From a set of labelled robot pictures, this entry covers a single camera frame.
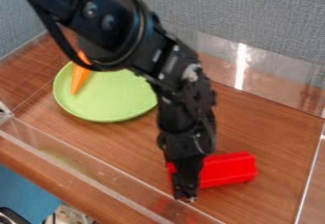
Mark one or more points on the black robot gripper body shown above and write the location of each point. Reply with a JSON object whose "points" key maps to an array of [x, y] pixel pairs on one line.
{"points": [[187, 138]]}

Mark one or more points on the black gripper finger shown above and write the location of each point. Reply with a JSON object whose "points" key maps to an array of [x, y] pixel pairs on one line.
{"points": [[187, 179]]}

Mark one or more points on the red rectangular block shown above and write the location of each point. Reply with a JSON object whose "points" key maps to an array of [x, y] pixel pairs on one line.
{"points": [[224, 169]]}

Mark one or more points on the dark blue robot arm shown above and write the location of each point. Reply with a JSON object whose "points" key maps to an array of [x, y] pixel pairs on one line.
{"points": [[113, 34]]}

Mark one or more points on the green round plate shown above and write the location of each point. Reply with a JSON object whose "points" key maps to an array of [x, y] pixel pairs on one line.
{"points": [[112, 96]]}

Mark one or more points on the orange toy carrot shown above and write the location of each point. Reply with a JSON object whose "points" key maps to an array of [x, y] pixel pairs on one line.
{"points": [[80, 73]]}

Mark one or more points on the clear acrylic enclosure wall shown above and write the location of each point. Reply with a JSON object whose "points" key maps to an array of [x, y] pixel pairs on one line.
{"points": [[104, 167]]}

